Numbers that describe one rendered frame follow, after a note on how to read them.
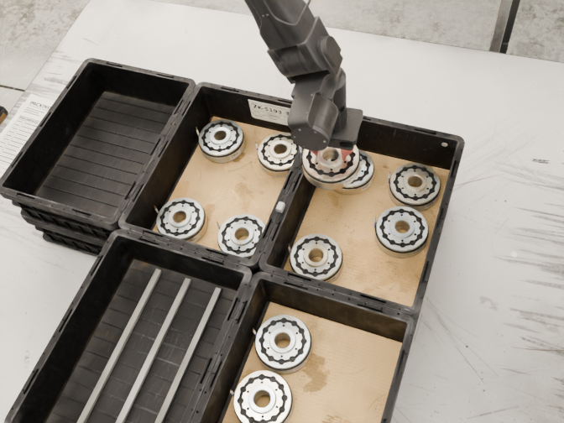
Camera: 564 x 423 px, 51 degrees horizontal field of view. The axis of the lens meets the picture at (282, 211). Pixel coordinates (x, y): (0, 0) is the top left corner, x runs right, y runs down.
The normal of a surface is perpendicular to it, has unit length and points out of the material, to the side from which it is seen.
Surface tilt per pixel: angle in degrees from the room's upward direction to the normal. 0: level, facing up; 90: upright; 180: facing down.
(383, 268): 0
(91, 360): 0
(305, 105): 26
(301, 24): 65
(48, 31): 0
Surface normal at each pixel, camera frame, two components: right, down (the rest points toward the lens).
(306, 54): -0.34, 0.80
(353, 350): -0.11, -0.51
